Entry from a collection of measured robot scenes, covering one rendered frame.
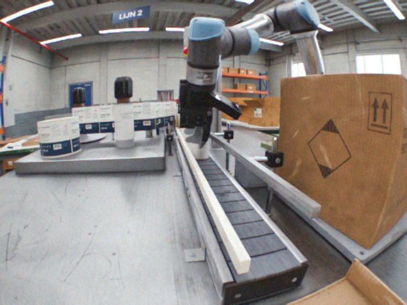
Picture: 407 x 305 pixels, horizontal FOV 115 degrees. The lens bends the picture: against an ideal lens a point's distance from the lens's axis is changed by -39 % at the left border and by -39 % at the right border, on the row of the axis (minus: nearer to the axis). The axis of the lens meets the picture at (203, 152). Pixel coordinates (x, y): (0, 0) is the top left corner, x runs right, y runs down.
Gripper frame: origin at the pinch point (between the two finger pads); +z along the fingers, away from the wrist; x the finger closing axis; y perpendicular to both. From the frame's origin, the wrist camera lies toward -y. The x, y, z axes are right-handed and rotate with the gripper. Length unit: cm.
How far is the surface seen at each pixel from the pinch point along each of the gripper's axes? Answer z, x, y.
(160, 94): 22, -73, 13
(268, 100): 69, -154, -110
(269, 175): -20.2, 29.8, -2.6
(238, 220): -11.9, 31.6, 0.4
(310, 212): -24.5, 38.5, -2.6
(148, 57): 213, -781, 77
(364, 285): -18, 49, -12
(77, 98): 10, -53, 60
